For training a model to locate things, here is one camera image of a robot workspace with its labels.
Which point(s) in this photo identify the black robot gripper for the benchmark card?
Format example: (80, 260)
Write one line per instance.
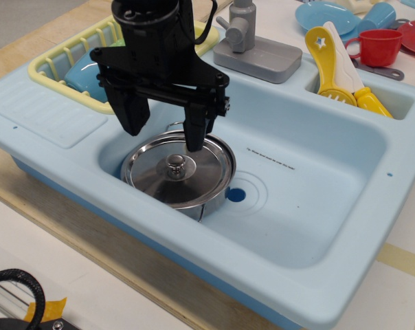
(159, 62)

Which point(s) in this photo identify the silver steel pot lid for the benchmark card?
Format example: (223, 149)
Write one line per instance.
(178, 172)

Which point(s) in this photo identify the silver steel pot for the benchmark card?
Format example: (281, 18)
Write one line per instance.
(207, 206)

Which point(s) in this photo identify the green item in rack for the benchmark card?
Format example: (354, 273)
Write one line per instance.
(118, 43)

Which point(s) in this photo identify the blue cup in rack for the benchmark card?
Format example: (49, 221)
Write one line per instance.
(83, 78)

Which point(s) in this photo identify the grey toy faucet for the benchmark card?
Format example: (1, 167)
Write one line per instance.
(242, 51)

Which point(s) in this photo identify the yellow dish drying rack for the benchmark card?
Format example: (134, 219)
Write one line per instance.
(49, 69)

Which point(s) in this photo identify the light blue toy sink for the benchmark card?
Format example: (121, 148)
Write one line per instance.
(324, 183)

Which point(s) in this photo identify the blue toy plate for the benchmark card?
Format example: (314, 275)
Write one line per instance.
(317, 13)

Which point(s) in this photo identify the white yellow toy knife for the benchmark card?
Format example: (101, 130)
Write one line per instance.
(346, 77)

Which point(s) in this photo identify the cream toy item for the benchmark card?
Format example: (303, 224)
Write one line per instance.
(357, 6)

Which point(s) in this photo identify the red toy cup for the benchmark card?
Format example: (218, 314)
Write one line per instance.
(375, 48)

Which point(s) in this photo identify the grey toy utensil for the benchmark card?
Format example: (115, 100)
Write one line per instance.
(387, 72)

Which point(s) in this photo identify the blue toy cup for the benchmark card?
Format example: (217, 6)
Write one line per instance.
(381, 16)

